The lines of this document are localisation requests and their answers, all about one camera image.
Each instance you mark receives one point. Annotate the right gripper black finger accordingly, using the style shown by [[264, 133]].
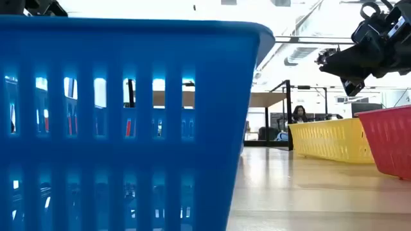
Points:
[[353, 64], [352, 87]]

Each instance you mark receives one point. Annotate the yellow plastic basket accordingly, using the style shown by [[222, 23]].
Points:
[[327, 138]]

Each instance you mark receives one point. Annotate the blue plastic basket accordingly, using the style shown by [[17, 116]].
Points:
[[128, 48]]

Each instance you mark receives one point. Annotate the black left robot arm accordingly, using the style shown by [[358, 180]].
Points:
[[13, 6]]

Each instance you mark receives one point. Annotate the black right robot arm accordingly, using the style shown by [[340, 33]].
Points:
[[403, 54]]

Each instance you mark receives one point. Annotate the black computer monitor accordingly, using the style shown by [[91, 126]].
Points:
[[366, 109]]

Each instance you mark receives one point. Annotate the person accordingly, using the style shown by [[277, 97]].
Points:
[[299, 114]]

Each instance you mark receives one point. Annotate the white blue bag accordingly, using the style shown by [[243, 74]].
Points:
[[282, 136]]

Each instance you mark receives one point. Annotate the black background chair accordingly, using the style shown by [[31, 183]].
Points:
[[268, 133]]

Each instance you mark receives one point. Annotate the black overhead camera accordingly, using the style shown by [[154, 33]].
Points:
[[326, 54]]

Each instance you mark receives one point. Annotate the black background metal frame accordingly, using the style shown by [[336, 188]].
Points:
[[303, 87]]

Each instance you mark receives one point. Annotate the black overhead frame beam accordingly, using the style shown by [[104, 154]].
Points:
[[293, 39]]

